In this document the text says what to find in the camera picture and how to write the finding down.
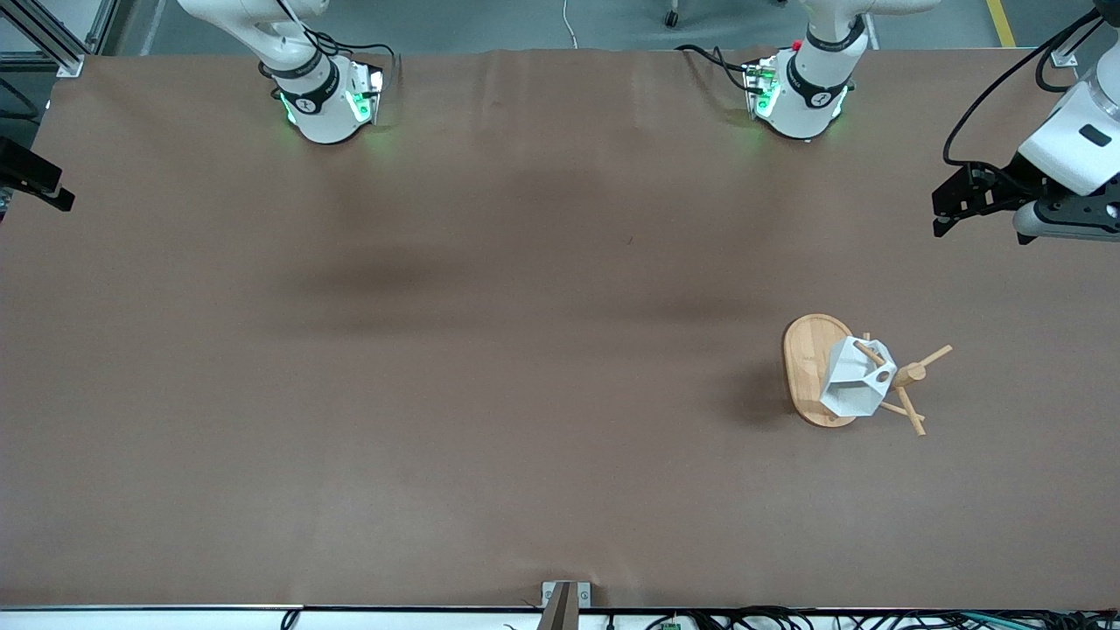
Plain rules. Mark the wooden cup rack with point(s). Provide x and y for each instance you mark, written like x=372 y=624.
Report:
x=805 y=359

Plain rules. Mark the brown table cover sheet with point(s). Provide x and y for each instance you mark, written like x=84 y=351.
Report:
x=560 y=481

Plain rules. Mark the aluminium frame post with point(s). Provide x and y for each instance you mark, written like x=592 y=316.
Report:
x=1067 y=52
x=52 y=35

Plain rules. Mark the black chair caster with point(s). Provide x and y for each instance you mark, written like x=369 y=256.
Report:
x=672 y=16

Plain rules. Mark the grey metal bracket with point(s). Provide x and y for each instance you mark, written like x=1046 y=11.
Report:
x=565 y=604

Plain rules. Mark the white faceted cup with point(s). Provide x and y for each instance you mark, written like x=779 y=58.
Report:
x=853 y=385

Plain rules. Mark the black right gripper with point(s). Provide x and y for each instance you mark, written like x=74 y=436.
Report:
x=19 y=168

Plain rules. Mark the white table edge strip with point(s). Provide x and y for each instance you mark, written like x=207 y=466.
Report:
x=175 y=619

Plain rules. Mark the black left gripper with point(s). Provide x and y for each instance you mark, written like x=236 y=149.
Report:
x=999 y=181

